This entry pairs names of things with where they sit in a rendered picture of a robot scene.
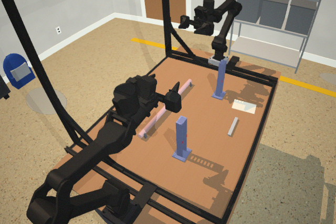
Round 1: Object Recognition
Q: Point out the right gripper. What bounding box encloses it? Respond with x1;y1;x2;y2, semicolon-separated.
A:
138;81;182;117

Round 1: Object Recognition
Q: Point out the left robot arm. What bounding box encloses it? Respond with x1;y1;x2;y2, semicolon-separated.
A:
194;0;242;61

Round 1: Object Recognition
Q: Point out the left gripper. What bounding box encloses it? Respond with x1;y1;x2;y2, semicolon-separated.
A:
178;15;214;36

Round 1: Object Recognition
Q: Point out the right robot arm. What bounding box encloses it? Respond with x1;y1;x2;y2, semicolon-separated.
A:
26;75;158;224

